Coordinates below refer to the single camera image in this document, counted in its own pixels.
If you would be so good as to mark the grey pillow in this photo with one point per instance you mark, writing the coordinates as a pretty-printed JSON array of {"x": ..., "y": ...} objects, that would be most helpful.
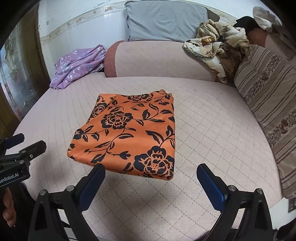
[{"x": 166, "y": 20}]

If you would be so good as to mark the black cloth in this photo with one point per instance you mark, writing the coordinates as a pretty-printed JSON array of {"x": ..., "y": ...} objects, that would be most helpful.
[{"x": 245, "y": 23}]

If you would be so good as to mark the wooden door with leaded glass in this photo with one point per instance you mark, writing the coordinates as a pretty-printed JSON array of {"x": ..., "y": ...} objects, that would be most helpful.
[{"x": 20, "y": 69}]

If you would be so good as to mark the orange black floral blouse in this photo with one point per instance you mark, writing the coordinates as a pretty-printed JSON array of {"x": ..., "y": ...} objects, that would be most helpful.
[{"x": 129, "y": 134}]

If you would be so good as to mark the person's left hand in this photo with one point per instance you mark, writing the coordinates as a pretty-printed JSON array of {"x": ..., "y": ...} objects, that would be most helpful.
[{"x": 9, "y": 208}]

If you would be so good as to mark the pink bolster cushion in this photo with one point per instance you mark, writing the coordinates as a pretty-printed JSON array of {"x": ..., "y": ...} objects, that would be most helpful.
[{"x": 157, "y": 60}]

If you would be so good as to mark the reddish brown cushion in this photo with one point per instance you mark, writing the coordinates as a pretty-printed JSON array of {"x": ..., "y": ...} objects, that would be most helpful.
[{"x": 256, "y": 37}]

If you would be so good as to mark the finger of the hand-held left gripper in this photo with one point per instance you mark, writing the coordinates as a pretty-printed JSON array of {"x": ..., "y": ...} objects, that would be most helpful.
[
  {"x": 12, "y": 141},
  {"x": 34, "y": 149}
]

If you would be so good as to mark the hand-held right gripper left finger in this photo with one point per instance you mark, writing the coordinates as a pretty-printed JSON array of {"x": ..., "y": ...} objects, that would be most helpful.
[{"x": 90, "y": 185}]

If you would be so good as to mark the striped floral pillow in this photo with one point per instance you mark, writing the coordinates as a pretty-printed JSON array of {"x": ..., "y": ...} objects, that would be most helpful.
[{"x": 266, "y": 88}]

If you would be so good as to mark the cream floral blanket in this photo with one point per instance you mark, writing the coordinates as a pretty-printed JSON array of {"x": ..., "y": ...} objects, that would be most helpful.
[{"x": 208, "y": 48}]

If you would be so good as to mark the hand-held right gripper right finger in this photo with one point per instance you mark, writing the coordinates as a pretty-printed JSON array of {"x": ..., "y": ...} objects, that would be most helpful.
[{"x": 211, "y": 187}]

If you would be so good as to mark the purple floral cloth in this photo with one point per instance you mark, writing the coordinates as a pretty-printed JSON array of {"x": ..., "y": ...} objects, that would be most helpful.
[{"x": 74, "y": 64}]

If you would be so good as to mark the white crumpled cloth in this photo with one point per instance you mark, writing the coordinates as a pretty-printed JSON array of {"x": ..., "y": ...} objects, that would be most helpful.
[{"x": 266, "y": 18}]

